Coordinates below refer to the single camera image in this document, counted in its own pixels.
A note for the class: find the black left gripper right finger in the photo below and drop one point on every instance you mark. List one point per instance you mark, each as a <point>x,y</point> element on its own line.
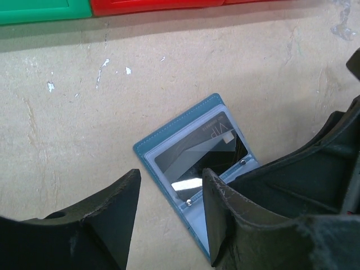
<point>244,235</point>

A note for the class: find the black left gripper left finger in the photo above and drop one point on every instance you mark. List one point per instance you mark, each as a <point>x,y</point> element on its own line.
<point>94,233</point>

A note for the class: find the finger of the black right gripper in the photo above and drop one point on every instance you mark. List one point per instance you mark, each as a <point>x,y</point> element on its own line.
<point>322,177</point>

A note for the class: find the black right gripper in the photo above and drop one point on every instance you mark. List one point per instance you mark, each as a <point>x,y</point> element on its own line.
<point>353,64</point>

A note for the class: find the black card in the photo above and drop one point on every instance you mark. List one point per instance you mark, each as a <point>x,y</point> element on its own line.
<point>215,145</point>

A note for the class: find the blue leather card holder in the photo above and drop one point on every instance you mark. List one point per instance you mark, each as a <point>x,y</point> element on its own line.
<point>191,212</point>

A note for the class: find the red bin right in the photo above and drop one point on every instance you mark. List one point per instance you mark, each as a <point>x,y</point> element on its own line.
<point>235,2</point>

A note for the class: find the red bin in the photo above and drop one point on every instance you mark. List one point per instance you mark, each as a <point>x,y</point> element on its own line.
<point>108,7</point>
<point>235,2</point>

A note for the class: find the red bin middle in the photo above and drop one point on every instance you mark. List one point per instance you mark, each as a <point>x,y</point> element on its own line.
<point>108,7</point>

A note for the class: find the green bin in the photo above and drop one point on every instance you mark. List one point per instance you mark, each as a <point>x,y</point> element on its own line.
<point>29,11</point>

